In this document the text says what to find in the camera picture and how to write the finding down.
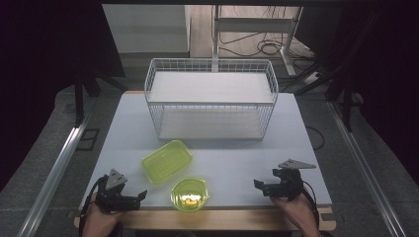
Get white cabinet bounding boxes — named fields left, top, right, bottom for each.
left=101, top=3, right=193, bottom=55

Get black tripod stand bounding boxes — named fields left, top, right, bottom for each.
left=292, top=55, right=364, bottom=133

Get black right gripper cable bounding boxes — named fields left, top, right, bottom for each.
left=300, top=180, right=321, bottom=231

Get dark curtain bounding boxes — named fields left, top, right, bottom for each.
left=0, top=0, right=126, bottom=193
left=297, top=0, right=419, bottom=186

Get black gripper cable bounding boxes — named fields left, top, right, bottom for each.
left=300, top=180, right=321, bottom=231
left=78, top=176, right=109, bottom=237

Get green rectangular plastic container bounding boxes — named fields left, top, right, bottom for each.
left=141, top=139, right=194, bottom=185

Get aluminium floor rail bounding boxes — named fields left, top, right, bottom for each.
left=16, top=97, right=97, bottom=237
left=327, top=100, right=409, bottom=237

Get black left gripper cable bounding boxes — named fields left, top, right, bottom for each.
left=78, top=176, right=109, bottom=237

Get white power strip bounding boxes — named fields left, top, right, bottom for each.
left=302, top=70, right=321, bottom=86

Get black floor cables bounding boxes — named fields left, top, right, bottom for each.
left=218, top=6, right=318, bottom=61

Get thin black floor cable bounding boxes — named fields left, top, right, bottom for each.
left=304, top=124, right=327, bottom=152

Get person's left hand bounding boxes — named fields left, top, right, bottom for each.
left=81, top=194, right=125, bottom=237

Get white metal desk frame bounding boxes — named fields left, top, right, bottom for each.
left=211, top=4, right=304, bottom=78

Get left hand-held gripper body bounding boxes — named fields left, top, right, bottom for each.
left=94, top=168, right=140, bottom=213

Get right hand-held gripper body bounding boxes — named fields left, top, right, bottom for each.
left=272, top=158, right=317, bottom=201

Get green round plastic bowl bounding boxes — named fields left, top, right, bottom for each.
left=170, top=177, right=210, bottom=213

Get black square floor bracket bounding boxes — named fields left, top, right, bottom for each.
left=75, top=127, right=101, bottom=153

